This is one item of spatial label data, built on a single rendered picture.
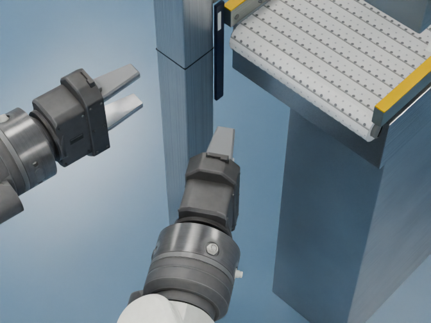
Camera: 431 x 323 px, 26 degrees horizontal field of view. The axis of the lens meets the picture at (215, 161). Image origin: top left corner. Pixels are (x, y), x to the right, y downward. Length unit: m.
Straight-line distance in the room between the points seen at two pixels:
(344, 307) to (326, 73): 0.73
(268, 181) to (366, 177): 0.74
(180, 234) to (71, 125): 0.20
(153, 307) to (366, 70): 0.56
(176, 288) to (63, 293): 1.23
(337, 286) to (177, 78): 0.67
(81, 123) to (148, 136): 1.31
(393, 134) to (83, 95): 0.46
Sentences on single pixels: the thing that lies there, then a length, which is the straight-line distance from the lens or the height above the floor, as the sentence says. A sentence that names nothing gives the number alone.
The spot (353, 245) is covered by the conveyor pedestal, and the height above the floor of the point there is 0.39.
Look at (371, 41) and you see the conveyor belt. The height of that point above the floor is 0.89.
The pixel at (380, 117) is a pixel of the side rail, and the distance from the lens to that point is 1.23.
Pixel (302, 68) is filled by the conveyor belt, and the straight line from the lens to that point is 1.31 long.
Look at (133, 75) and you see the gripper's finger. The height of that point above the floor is 1.04.
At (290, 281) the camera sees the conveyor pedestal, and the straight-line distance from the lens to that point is 2.01.
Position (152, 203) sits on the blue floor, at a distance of 2.24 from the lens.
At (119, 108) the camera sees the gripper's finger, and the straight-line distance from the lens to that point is 1.13.
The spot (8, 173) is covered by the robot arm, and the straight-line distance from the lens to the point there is 1.03.
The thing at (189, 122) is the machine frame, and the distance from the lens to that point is 1.45.
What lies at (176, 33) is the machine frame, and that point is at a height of 0.92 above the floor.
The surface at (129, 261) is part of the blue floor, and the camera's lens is 2.16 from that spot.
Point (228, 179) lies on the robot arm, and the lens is 0.97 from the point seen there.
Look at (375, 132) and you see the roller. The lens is 1.27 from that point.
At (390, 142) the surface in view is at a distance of 1.32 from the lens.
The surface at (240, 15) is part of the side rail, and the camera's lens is 1.36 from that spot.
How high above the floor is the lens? 1.84
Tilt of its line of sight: 53 degrees down
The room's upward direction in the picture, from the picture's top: straight up
